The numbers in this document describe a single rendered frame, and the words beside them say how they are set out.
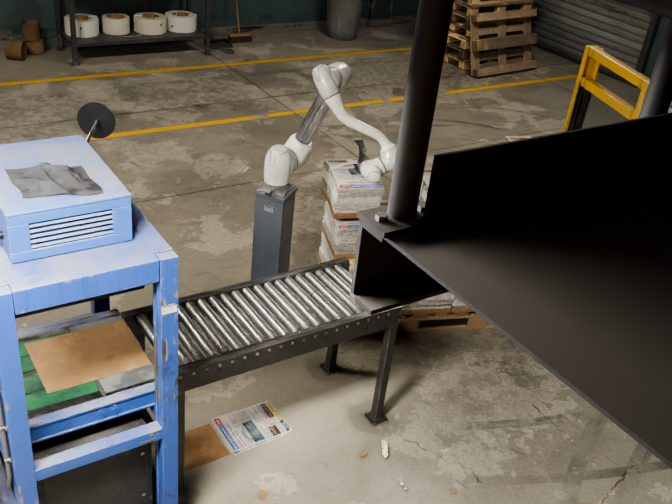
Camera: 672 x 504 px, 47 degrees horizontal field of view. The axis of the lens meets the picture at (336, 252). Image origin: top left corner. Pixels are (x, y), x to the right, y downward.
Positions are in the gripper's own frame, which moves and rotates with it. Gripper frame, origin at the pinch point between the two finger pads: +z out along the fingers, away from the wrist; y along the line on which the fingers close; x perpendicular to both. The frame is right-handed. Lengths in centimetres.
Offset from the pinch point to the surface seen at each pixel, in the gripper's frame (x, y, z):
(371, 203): 8.3, 26.7, -16.1
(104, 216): -141, -28, -155
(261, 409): -61, 131, -73
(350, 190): -6.9, 16.6, -20.1
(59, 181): -157, -37, -145
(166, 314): -118, 11, -163
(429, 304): 60, 104, -8
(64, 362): -161, 57, -124
